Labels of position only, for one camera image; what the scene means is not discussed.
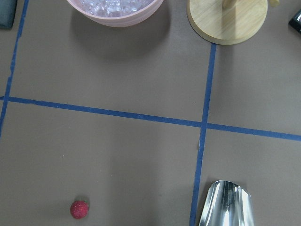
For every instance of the black phone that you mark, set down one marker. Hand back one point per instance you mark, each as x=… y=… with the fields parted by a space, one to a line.
x=295 y=22

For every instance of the dark sponge with yellow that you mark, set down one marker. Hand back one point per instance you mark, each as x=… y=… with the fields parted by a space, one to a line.
x=7 y=13

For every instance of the pink bowl with ice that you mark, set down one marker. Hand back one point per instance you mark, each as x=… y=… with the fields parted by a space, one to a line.
x=116 y=13

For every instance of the red strawberry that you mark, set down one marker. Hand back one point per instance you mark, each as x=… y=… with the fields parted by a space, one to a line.
x=79 y=209

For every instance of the metal scoop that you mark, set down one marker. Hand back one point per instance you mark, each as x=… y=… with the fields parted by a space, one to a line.
x=227 y=204

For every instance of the wooden round stand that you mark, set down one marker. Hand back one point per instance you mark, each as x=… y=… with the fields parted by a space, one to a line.
x=226 y=22

